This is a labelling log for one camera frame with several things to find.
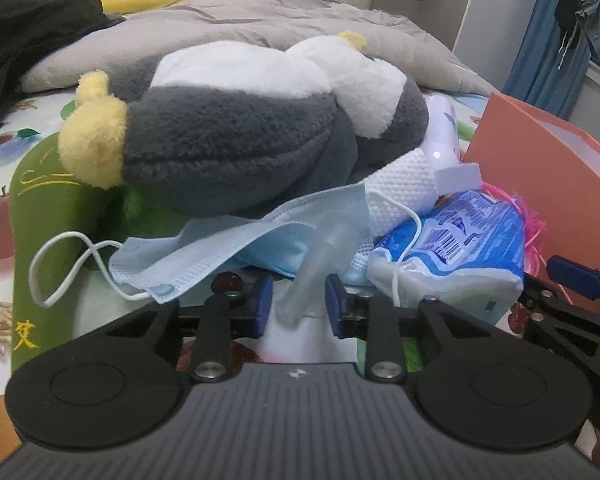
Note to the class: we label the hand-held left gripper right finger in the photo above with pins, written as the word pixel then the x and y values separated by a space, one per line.
pixel 334 306

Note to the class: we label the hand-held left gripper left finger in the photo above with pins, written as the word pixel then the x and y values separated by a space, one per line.
pixel 262 306

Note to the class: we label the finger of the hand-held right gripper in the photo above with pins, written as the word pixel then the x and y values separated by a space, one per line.
pixel 575 275
pixel 545 310

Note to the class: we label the clear zip bag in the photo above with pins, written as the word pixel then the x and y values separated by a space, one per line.
pixel 320 265

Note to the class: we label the blue face mask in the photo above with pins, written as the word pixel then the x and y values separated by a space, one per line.
pixel 220 250

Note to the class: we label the blue white tissue packet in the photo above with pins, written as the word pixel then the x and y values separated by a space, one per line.
pixel 460 250

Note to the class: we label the orange cardboard box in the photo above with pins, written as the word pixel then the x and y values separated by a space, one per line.
pixel 540 160

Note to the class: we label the white mesh face mask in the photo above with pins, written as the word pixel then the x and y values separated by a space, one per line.
pixel 405 190

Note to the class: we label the grey white penguin plush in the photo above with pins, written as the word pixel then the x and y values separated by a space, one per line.
pixel 230 150

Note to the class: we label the white tube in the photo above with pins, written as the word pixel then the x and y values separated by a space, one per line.
pixel 441 130

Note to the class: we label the green fabric massage hammer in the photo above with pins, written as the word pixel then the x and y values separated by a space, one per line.
pixel 45 230

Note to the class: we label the blue curtain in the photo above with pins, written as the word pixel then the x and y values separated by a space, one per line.
pixel 540 45

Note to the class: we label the grey duvet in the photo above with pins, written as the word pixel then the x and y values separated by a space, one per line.
pixel 250 15

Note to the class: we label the black jacket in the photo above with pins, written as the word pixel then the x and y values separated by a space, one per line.
pixel 25 45

